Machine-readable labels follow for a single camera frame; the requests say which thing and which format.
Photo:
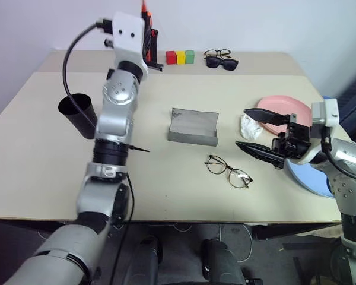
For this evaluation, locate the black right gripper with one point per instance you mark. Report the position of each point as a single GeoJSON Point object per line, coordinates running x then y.
{"type": "Point", "coordinates": [296, 141]}

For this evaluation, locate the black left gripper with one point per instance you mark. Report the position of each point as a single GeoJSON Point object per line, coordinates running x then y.
{"type": "Point", "coordinates": [155, 66]}

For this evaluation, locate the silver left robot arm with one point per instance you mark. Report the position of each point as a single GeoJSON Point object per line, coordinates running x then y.
{"type": "Point", "coordinates": [115, 92]}

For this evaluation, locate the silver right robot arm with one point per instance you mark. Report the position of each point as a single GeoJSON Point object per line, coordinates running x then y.
{"type": "Point", "coordinates": [345, 184]}

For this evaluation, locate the grey glasses case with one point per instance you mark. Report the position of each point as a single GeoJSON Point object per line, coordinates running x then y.
{"type": "Point", "coordinates": [193, 124]}

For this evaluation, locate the black cup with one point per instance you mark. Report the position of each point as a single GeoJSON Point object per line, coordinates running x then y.
{"type": "Point", "coordinates": [80, 124]}

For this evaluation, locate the red block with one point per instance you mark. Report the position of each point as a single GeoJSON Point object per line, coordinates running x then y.
{"type": "Point", "coordinates": [171, 58]}

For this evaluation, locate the pink plate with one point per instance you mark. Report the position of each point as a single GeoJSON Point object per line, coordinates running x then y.
{"type": "Point", "coordinates": [284, 104]}

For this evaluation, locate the yellow block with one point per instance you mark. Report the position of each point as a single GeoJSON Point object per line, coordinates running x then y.
{"type": "Point", "coordinates": [181, 58]}

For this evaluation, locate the green block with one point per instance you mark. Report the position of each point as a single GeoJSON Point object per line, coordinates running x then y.
{"type": "Point", "coordinates": [190, 56]}

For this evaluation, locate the light blue plate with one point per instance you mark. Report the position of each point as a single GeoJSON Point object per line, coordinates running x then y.
{"type": "Point", "coordinates": [308, 178]}

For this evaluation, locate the black sunglasses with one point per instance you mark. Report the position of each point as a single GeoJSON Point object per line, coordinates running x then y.
{"type": "Point", "coordinates": [213, 62]}

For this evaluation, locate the black marker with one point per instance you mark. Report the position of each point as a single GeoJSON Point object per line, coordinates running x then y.
{"type": "Point", "coordinates": [141, 149]}

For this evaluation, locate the dark rounded shape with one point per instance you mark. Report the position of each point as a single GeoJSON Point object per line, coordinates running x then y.
{"type": "Point", "coordinates": [146, 258]}
{"type": "Point", "coordinates": [222, 264]}

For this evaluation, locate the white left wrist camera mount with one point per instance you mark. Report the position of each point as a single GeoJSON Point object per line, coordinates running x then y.
{"type": "Point", "coordinates": [127, 44]}

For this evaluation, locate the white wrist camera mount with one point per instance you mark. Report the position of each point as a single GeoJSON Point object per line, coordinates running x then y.
{"type": "Point", "coordinates": [127, 44]}
{"type": "Point", "coordinates": [330, 112]}

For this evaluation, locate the thin tortoise frame glasses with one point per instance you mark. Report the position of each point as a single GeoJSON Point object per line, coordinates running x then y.
{"type": "Point", "coordinates": [216, 167]}

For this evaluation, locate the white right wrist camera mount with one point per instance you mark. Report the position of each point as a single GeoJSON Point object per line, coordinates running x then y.
{"type": "Point", "coordinates": [330, 112]}

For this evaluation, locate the dark frame clear glasses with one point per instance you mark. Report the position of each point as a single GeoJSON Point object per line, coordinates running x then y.
{"type": "Point", "coordinates": [225, 53]}

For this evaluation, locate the black table frame bar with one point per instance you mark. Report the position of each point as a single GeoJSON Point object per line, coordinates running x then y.
{"type": "Point", "coordinates": [284, 230]}

